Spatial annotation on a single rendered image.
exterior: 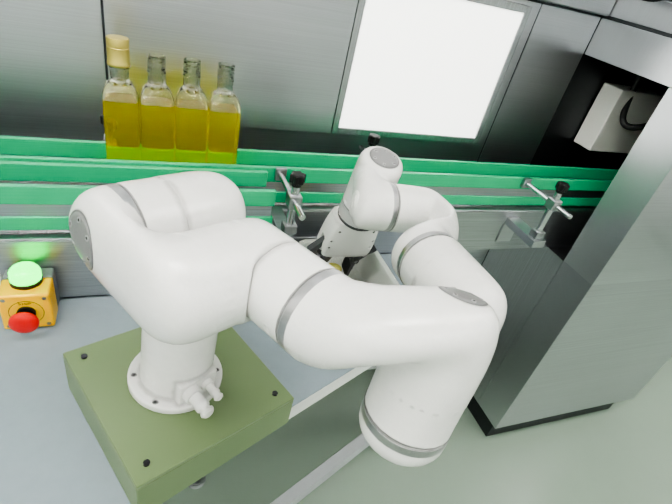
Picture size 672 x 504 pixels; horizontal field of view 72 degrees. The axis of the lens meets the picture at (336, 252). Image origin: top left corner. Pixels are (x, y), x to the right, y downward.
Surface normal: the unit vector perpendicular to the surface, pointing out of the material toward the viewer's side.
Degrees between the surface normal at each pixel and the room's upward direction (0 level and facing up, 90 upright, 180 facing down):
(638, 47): 90
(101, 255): 79
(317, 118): 90
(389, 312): 29
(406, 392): 82
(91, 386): 3
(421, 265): 61
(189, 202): 37
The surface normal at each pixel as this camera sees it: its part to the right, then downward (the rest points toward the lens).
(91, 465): 0.21, -0.80
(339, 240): 0.13, 0.78
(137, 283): -0.60, 0.17
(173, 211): 0.67, -0.22
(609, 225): -0.92, 0.03
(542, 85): 0.32, 0.60
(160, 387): -0.16, 0.51
